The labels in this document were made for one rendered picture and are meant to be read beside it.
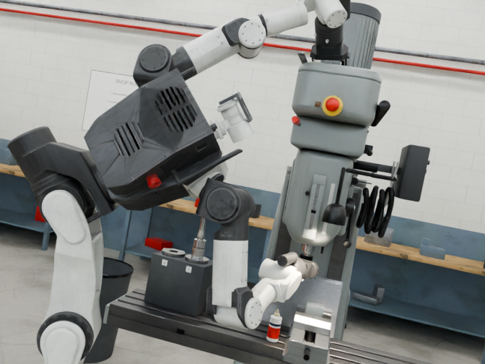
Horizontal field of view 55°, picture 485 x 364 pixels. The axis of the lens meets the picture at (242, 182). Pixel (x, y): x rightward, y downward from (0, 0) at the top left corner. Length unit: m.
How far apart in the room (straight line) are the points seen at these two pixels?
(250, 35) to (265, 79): 4.69
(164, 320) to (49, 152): 0.75
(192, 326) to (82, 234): 0.61
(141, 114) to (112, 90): 5.54
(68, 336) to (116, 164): 0.46
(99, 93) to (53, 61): 0.85
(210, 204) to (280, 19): 0.59
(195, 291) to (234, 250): 0.59
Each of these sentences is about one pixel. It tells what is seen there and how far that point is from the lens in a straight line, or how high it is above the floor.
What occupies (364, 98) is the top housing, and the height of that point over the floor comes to 1.80.
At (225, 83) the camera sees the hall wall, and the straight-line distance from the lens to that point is 6.13.
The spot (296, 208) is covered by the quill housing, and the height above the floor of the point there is 1.43.
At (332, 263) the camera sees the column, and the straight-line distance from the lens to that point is 2.04.
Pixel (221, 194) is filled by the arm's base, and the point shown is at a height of 1.46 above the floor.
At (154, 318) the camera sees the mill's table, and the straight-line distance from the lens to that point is 1.73.
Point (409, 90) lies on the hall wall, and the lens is 5.98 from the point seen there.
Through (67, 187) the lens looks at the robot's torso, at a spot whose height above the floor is 1.40.
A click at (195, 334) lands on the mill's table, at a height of 0.93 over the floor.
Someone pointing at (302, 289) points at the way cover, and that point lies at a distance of 2.04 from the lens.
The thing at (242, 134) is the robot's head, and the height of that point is 1.62.
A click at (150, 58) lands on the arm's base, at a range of 1.32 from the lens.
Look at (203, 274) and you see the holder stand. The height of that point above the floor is 1.12.
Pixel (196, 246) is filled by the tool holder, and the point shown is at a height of 1.20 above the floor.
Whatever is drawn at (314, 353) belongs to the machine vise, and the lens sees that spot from 1.54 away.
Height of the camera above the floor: 1.56
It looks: 3 degrees down
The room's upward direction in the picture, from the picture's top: 10 degrees clockwise
